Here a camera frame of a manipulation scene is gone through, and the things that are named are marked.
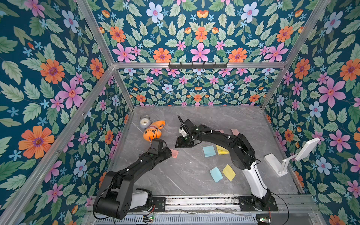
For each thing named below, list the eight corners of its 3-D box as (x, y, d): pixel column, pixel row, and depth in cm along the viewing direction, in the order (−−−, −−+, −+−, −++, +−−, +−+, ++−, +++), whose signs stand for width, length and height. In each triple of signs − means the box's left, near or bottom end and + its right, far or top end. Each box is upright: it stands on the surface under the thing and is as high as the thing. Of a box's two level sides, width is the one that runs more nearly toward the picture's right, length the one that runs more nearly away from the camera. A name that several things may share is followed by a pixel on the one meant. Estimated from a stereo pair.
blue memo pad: (205, 157, 93) (205, 156, 91) (202, 148, 97) (203, 147, 95) (215, 155, 94) (216, 153, 92) (212, 146, 98) (212, 144, 96)
